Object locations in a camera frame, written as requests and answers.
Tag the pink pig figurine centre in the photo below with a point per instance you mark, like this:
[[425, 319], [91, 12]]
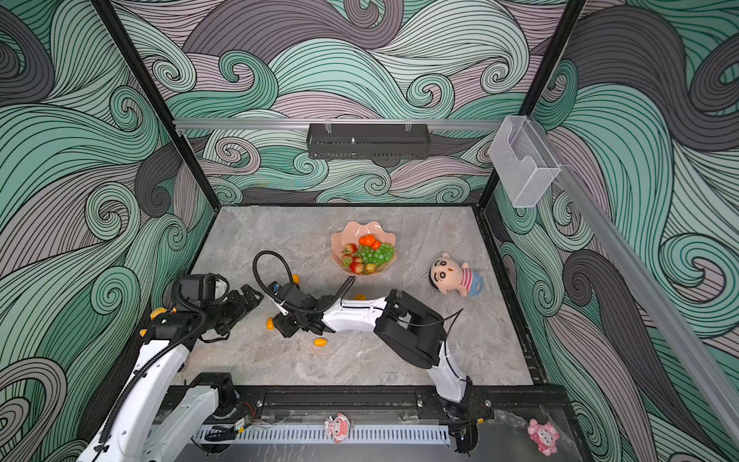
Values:
[[337, 428]]

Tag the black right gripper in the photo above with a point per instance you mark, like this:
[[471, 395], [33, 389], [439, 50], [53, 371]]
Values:
[[281, 322]]

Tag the pink plush toy right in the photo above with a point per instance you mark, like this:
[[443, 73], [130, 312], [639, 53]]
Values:
[[545, 436]]

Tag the aluminium rail back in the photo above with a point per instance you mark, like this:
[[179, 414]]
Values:
[[264, 123]]

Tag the aluminium rail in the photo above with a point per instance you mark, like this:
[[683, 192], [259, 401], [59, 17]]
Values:
[[264, 123], [592, 199]]

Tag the yellow red plush toy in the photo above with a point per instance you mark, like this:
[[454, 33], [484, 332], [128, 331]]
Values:
[[157, 328]]

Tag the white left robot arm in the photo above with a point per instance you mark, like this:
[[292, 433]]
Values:
[[130, 432]]

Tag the clear plastic wall box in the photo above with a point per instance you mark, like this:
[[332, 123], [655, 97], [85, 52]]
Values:
[[523, 157]]

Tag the green grape bunch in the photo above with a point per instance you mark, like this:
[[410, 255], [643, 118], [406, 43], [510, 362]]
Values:
[[376, 256]]

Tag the pink scalloped fruit bowl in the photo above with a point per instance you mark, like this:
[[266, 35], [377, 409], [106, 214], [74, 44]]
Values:
[[351, 235]]

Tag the black wall shelf tray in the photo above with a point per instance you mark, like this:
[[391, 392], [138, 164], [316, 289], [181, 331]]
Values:
[[383, 142]]

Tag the black corner frame post right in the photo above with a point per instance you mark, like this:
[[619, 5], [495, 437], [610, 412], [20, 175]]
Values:
[[552, 54]]

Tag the black corner frame post left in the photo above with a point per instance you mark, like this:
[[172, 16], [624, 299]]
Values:
[[110, 19]]

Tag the black corner frame post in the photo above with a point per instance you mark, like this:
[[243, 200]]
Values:
[[552, 54], [110, 19]]

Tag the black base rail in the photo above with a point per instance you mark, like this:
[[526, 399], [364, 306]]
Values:
[[264, 402]]

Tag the white cable duct strip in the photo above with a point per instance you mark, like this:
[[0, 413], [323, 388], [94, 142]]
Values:
[[358, 435]]

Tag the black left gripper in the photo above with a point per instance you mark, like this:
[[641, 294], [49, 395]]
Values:
[[240, 306]]

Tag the boy plush doll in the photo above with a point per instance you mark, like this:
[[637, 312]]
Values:
[[447, 276]]

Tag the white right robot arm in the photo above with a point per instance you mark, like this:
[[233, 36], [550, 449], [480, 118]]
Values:
[[412, 330]]

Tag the aluminium rail right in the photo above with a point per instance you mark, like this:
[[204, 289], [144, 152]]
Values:
[[592, 199]]

